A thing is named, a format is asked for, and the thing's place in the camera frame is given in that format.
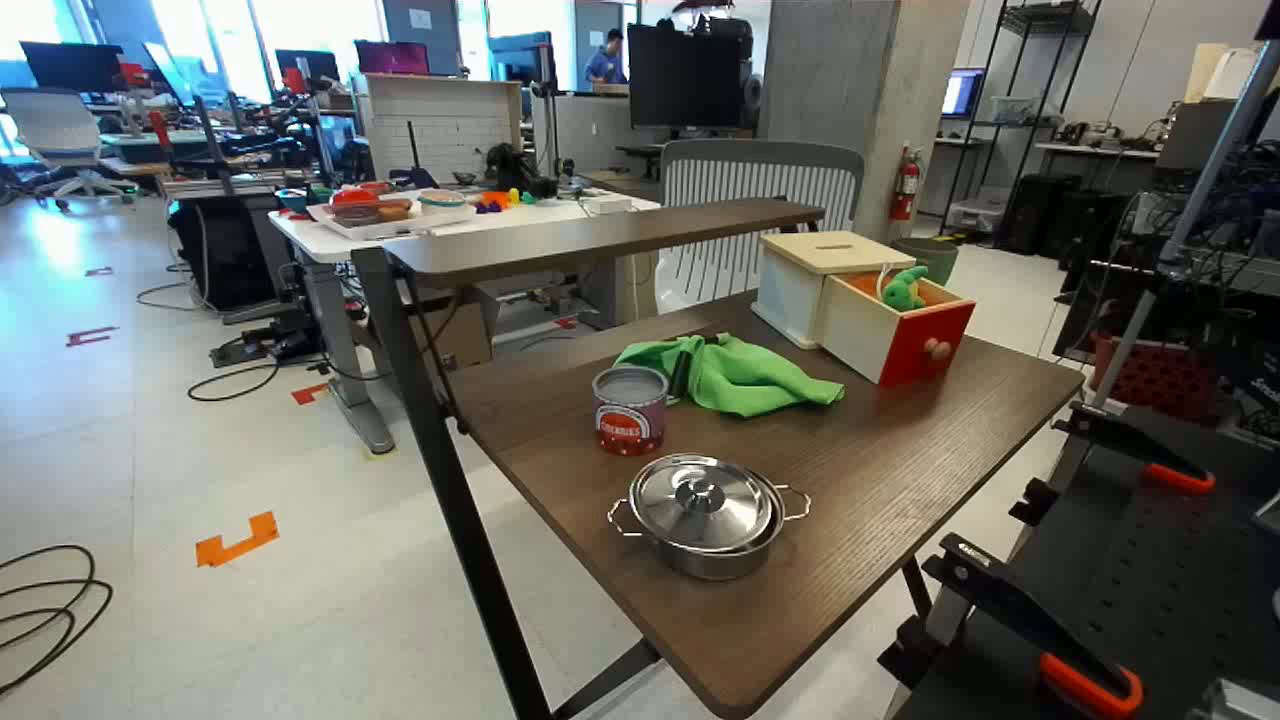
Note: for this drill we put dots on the green cloth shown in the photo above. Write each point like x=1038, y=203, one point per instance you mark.
x=743, y=379

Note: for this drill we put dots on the tin can with red label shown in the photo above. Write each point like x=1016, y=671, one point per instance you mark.
x=629, y=416

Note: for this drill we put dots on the stainless steel pot lid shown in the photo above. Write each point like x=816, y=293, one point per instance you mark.
x=703, y=501

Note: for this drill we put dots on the light wooden box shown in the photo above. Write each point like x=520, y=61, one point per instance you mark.
x=803, y=286

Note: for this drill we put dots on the white ribbed panel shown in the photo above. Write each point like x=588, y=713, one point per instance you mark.
x=744, y=183

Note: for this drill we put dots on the green toy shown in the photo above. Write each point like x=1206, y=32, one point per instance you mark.
x=904, y=286

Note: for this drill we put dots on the red fronted wooden drawer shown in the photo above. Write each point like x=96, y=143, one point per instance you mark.
x=922, y=347

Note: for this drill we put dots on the large black monitor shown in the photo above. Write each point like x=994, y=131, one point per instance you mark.
x=684, y=73

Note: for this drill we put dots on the person in blue shirt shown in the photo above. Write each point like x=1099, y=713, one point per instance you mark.
x=611, y=61

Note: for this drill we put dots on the white partition panel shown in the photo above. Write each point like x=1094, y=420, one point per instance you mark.
x=447, y=127

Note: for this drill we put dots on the red fire extinguisher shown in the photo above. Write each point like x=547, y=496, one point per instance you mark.
x=904, y=185

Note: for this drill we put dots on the orange objects pile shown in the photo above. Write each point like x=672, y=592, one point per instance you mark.
x=360, y=203

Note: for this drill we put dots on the blue screen monitor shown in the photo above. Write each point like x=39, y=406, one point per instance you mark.
x=520, y=57

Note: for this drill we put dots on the white desk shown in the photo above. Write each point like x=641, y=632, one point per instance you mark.
x=332, y=244

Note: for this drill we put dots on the purple screen monitor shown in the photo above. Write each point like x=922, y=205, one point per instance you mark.
x=395, y=57

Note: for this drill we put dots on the lit screen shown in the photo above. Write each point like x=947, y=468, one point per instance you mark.
x=960, y=94

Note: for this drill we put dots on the black metal rack shelf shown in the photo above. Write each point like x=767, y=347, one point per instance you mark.
x=1021, y=82

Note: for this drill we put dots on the red crate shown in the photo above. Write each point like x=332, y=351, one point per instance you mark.
x=1160, y=380

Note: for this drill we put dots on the black perforated board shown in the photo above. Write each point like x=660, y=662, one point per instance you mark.
x=1175, y=584

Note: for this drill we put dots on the grey aluminium pole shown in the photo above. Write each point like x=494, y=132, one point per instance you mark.
x=1206, y=167

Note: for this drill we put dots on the white office chair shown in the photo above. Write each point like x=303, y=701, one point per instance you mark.
x=61, y=132

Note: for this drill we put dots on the dark computer monitor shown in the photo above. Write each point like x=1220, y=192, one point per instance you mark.
x=73, y=64

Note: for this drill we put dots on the black metal table frame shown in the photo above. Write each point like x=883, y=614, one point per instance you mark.
x=432, y=443

